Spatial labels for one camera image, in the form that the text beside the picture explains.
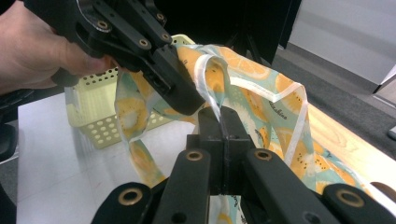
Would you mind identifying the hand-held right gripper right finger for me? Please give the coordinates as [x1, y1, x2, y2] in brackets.
[221, 106, 340, 224]

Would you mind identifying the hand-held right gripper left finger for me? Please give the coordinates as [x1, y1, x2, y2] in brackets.
[152, 106, 227, 224]

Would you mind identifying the orange print fabric bag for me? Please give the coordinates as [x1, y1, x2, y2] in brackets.
[114, 43, 396, 224]

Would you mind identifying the pale green plastic basket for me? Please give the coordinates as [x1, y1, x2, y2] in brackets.
[64, 33, 197, 150]

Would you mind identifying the black stand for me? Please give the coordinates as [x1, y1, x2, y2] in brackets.
[228, 0, 302, 66]

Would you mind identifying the white table mat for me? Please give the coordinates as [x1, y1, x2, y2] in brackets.
[17, 92, 200, 224]

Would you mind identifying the white cabinet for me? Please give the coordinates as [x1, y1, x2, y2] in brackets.
[288, 0, 396, 94]

